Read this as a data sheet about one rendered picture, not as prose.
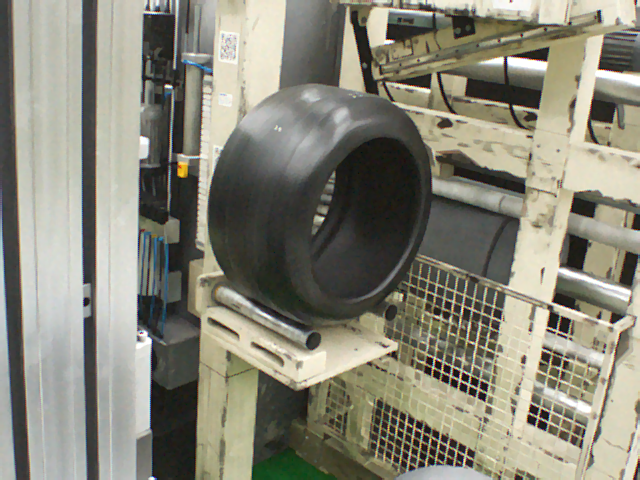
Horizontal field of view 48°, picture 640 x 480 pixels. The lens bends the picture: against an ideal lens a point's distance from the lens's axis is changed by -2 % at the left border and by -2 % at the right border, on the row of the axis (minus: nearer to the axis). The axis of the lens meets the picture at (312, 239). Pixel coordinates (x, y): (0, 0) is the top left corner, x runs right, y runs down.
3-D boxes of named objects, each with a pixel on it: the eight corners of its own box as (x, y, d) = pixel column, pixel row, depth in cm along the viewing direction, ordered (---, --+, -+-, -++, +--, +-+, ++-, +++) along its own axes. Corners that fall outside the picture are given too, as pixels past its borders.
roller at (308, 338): (212, 301, 189) (212, 285, 187) (225, 298, 192) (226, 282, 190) (307, 353, 166) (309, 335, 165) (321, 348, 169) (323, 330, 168)
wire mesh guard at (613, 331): (311, 424, 243) (331, 224, 222) (315, 423, 244) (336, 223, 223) (556, 574, 184) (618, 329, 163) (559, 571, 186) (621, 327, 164)
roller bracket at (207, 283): (194, 311, 189) (196, 275, 186) (304, 280, 216) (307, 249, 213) (202, 315, 186) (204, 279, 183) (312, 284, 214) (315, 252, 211)
